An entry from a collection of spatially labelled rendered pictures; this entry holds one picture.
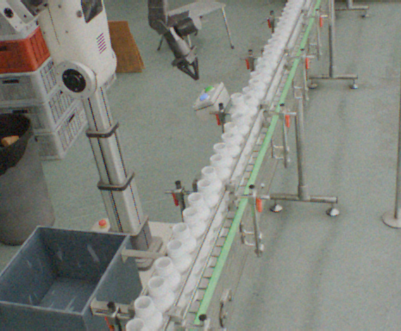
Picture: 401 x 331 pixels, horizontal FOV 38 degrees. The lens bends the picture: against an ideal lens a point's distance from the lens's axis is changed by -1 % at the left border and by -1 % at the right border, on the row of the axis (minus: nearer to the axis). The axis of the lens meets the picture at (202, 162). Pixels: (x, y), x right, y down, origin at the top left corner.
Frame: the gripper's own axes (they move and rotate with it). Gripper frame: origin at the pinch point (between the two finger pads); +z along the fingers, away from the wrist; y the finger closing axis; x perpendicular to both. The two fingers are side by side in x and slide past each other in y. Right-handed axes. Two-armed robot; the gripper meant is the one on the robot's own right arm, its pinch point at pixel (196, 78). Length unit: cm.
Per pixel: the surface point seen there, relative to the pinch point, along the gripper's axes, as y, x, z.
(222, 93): 5.8, -3.0, 10.7
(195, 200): -61, -16, 10
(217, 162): -46, -18, 9
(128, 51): 254, 181, 36
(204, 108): -4.1, 0.7, 9.8
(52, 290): -61, 50, 29
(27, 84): 117, 173, 0
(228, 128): -29.1, -16.5, 8.6
